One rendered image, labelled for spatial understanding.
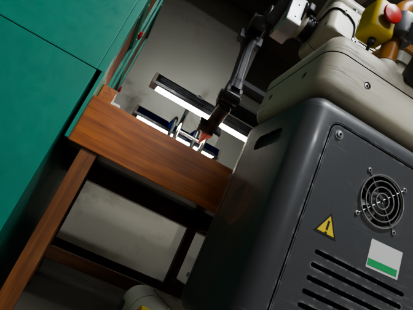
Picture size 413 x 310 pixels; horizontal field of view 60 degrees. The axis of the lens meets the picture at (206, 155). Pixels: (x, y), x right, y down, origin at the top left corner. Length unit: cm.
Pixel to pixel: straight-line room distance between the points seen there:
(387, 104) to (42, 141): 101
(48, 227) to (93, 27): 71
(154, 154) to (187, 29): 286
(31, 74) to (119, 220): 231
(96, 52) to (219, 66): 275
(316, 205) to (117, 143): 91
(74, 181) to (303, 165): 92
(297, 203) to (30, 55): 106
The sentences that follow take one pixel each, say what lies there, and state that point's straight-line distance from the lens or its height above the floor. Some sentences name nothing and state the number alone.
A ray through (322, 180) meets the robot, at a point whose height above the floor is 56.
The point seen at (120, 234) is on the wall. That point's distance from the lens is 346.
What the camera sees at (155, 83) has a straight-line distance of 171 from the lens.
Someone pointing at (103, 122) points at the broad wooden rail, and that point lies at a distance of 133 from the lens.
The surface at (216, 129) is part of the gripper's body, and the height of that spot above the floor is 91.
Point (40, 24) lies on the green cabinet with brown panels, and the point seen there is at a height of 88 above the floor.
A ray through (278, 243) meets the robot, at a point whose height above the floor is 45.
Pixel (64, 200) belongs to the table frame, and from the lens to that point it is 130.
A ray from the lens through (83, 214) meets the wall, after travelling 344.
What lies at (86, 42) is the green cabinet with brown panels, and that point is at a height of 91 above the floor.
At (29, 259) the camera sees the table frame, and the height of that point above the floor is 18.
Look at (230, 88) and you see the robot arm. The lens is 144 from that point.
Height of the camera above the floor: 38
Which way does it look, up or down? 16 degrees up
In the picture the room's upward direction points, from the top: 24 degrees clockwise
